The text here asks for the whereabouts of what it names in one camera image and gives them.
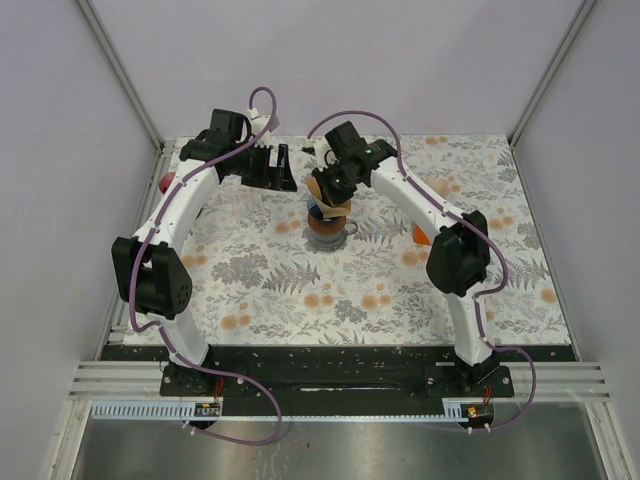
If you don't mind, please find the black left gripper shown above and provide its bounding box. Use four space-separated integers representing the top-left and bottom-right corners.
231 141 296 192

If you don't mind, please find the brown paper coffee filter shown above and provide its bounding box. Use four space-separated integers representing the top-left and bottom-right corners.
306 177 352 219

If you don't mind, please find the blue ribbed plastic dripper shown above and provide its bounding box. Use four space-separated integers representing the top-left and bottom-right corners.
307 196 324 220

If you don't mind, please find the round wooden dripper holder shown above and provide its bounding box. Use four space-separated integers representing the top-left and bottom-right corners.
308 214 346 237

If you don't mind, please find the orange coffee filter box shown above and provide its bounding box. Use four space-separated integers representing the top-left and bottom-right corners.
412 177 451 247

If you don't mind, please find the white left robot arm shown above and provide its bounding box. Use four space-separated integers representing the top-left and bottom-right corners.
111 134 297 395

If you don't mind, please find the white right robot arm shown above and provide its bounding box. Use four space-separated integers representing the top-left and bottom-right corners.
303 138 492 396

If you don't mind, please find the clear glass carafe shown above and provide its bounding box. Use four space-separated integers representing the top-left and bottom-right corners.
308 219 359 252

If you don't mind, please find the floral patterned table mat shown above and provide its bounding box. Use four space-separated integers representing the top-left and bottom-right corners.
181 134 570 345

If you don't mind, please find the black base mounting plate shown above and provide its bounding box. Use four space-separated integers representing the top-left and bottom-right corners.
99 345 576 417

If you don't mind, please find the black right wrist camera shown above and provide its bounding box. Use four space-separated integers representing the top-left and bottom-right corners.
324 121 368 161

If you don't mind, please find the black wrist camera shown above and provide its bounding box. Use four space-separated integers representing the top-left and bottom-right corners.
324 121 368 161
205 109 248 142

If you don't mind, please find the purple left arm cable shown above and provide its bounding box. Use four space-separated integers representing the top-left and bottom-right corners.
127 87 284 444

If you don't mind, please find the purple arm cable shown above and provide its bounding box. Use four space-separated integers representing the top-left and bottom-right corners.
305 110 539 434
127 87 284 444

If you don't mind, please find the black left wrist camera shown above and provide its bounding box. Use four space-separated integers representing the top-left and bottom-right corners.
205 109 248 142

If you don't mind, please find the white slotted cable duct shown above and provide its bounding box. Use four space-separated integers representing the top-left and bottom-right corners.
92 397 474 424

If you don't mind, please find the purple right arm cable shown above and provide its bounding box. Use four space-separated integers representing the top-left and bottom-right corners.
305 110 539 434

